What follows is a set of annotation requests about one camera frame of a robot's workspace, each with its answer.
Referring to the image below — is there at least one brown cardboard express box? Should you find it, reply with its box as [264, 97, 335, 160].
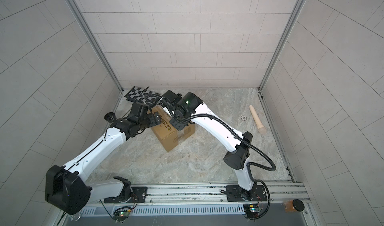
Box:
[151, 105, 195, 152]

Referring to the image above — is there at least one black corrugated cable conduit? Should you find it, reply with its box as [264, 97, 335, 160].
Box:
[143, 93, 277, 221]

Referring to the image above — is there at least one glass jar black lid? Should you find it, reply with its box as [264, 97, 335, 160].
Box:
[104, 112, 117, 124]

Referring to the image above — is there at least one left corner aluminium post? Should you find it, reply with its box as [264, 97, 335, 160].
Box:
[64, 0, 124, 92]

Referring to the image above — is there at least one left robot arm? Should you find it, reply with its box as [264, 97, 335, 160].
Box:
[45, 103, 161, 215]

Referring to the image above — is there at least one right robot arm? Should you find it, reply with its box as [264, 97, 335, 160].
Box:
[159, 90, 256, 201]

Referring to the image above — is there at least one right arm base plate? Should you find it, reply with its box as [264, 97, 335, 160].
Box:
[221, 184, 268, 202]

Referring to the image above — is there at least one brown jar black lid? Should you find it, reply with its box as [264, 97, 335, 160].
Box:
[283, 199, 305, 213]

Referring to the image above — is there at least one black white chessboard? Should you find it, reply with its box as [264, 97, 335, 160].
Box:
[124, 86, 160, 105]

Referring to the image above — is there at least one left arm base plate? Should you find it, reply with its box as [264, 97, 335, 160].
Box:
[103, 187, 148, 204]

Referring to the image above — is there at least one green circuit board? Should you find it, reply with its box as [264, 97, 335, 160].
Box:
[113, 207, 134, 222]
[243, 204, 261, 220]

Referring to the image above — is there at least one aluminium front rail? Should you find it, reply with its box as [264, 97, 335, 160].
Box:
[49, 182, 320, 226]

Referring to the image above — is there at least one wooden rolling pin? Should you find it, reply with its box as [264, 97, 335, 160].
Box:
[249, 105, 267, 135]

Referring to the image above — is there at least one right corner aluminium post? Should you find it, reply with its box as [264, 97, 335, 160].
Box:
[258, 0, 314, 91]

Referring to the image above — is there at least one right green circuit board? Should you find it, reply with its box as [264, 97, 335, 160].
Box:
[243, 204, 261, 220]

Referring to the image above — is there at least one corner aluminium post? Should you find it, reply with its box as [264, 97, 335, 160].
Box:
[64, 0, 124, 92]
[258, 0, 314, 91]

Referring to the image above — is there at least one left green circuit board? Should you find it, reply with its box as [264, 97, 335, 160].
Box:
[113, 207, 134, 222]

